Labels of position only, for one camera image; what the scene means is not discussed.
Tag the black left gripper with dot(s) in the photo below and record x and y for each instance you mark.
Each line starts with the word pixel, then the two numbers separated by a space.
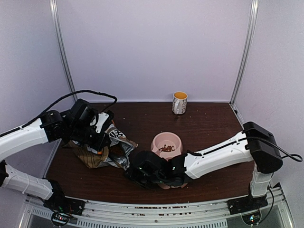
pixel 99 143

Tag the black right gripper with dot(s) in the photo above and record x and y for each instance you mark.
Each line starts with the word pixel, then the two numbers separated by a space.
pixel 132 176

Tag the brown pet food bag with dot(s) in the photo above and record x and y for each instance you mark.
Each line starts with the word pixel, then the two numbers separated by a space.
pixel 102 158

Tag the pink double pet bowl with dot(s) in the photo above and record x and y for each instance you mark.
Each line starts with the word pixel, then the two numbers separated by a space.
pixel 167 147

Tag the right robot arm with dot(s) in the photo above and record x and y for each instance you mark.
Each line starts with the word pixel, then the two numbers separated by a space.
pixel 254 143

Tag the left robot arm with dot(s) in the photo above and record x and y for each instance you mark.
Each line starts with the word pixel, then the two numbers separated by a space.
pixel 82 124

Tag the brown kibble pet food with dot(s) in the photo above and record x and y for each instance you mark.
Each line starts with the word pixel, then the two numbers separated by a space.
pixel 117 150

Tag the floral ceramic mug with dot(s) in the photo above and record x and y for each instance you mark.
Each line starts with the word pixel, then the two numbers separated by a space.
pixel 179 103

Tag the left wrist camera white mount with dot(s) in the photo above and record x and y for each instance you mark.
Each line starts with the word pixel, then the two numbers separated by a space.
pixel 102 121

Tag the front aluminium rail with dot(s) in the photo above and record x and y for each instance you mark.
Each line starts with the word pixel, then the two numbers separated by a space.
pixel 209 214

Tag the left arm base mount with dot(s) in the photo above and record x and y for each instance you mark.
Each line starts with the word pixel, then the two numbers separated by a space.
pixel 65 211

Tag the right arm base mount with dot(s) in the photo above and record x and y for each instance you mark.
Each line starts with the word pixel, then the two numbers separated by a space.
pixel 249 208

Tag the right aluminium frame post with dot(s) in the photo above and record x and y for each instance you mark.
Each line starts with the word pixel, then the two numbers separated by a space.
pixel 246 50

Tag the aluminium frame post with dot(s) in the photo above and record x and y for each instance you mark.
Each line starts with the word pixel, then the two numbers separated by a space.
pixel 246 50
pixel 61 47

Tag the left aluminium frame post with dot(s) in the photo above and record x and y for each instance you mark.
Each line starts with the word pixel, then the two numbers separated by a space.
pixel 61 47

